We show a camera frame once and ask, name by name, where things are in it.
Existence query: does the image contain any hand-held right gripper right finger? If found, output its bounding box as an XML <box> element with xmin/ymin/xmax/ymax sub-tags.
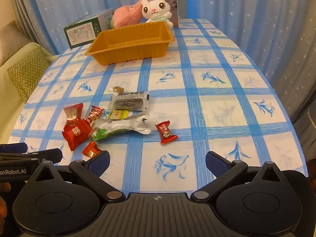
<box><xmin>191</xmin><ymin>150</ymin><xmax>287</xmax><ymax>202</ymax></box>

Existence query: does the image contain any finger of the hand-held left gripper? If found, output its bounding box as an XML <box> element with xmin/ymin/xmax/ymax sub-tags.
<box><xmin>0</xmin><ymin>148</ymin><xmax>63</xmax><ymax>165</ymax></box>
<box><xmin>0</xmin><ymin>142</ymin><xmax>28</xmax><ymax>155</ymax></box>

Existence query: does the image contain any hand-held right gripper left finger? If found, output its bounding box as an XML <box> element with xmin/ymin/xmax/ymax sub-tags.
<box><xmin>31</xmin><ymin>150</ymin><xmax>126</xmax><ymax>203</ymax></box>

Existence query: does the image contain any large red snack packet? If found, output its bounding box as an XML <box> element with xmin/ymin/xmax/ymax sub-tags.
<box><xmin>62</xmin><ymin>119</ymin><xmax>93</xmax><ymax>151</ymax></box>

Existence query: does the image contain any silver green snack packet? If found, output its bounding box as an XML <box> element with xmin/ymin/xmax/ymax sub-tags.
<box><xmin>88</xmin><ymin>111</ymin><xmax>151</xmax><ymax>142</ymax></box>

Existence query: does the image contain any red striped candy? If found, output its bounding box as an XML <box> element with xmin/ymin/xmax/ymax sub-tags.
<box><xmin>85</xmin><ymin>106</ymin><xmax>103</xmax><ymax>124</ymax></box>

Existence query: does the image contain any yellow-brown plastic tray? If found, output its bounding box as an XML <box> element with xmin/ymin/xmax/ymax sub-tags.
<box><xmin>85</xmin><ymin>21</ymin><xmax>176</xmax><ymax>66</ymax></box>

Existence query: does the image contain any person's left hand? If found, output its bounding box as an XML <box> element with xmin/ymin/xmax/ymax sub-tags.
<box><xmin>0</xmin><ymin>182</ymin><xmax>12</xmax><ymax>226</ymax></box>

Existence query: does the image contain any pale green sofa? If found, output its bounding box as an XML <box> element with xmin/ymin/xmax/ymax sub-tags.
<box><xmin>0</xmin><ymin>42</ymin><xmax>54</xmax><ymax>145</ymax></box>

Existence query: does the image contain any small yellow snack packet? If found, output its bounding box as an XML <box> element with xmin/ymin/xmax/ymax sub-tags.
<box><xmin>109</xmin><ymin>110</ymin><xmax>129</xmax><ymax>120</ymax></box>

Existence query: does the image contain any blue checked tablecloth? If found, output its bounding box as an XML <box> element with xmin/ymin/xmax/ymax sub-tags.
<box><xmin>11</xmin><ymin>18</ymin><xmax>313</xmax><ymax>199</ymax></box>

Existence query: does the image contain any dark seaweed snack packet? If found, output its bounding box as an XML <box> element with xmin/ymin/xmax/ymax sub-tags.
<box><xmin>109</xmin><ymin>91</ymin><xmax>150</xmax><ymax>112</ymax></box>

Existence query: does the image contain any green zigzag cushion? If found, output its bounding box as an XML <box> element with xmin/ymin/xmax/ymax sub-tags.
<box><xmin>7</xmin><ymin>47</ymin><xmax>51</xmax><ymax>104</ymax></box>

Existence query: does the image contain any grey curtain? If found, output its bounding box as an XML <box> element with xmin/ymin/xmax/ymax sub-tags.
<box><xmin>10</xmin><ymin>0</ymin><xmax>40</xmax><ymax>43</ymax></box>
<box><xmin>292</xmin><ymin>105</ymin><xmax>316</xmax><ymax>177</ymax></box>

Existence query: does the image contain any grey cushion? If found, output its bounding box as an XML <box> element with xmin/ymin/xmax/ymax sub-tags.
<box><xmin>0</xmin><ymin>21</ymin><xmax>29</xmax><ymax>66</ymax></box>

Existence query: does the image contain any green cardboard box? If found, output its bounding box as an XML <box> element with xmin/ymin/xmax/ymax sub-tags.
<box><xmin>63</xmin><ymin>8</ymin><xmax>114</xmax><ymax>49</ymax></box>

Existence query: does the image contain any pink plush toy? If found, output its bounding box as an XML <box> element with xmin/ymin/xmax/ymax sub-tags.
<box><xmin>110</xmin><ymin>0</ymin><xmax>149</xmax><ymax>29</ymax></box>

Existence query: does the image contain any dark printed cardboard box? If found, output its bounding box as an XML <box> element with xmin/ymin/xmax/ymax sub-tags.
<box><xmin>147</xmin><ymin>0</ymin><xmax>179</xmax><ymax>28</ymax></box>

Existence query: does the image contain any white rabbit plush toy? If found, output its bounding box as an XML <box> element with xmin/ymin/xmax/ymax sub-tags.
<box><xmin>140</xmin><ymin>0</ymin><xmax>174</xmax><ymax>27</ymax></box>

